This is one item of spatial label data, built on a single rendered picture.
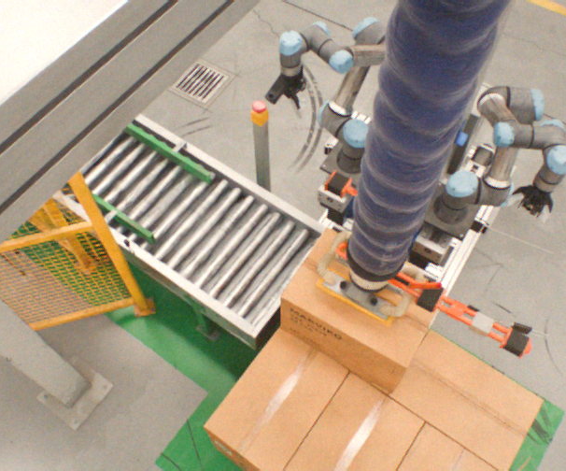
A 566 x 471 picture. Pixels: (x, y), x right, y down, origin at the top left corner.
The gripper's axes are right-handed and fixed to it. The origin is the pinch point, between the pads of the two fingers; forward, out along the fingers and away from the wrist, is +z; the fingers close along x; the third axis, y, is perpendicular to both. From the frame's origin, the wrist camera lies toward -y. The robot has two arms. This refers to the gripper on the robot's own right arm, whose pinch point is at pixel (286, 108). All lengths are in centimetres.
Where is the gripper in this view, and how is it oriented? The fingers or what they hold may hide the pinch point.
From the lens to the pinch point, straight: 241.3
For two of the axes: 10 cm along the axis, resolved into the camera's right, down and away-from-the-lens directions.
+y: 7.1, -6.2, 3.4
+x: -7.0, -6.2, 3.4
